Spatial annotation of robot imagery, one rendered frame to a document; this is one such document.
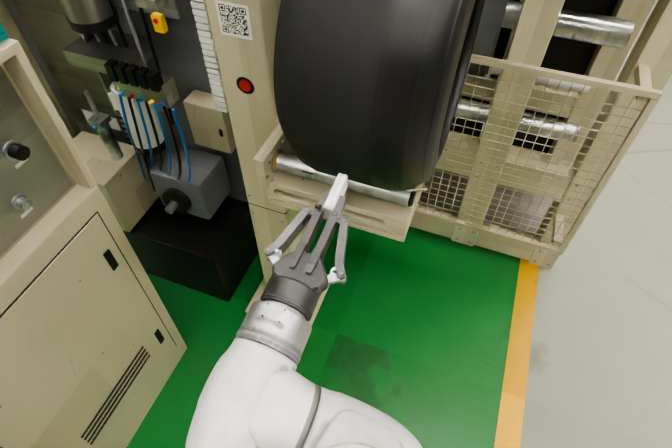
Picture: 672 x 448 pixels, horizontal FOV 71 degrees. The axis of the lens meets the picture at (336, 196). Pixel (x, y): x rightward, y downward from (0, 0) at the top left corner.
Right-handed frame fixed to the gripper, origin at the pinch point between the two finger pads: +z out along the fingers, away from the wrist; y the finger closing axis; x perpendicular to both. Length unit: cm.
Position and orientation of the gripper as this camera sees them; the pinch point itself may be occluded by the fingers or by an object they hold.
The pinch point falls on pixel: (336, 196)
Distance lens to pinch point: 75.2
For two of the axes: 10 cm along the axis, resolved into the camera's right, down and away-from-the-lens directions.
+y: -9.3, -2.7, 2.3
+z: 3.5, -7.9, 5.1
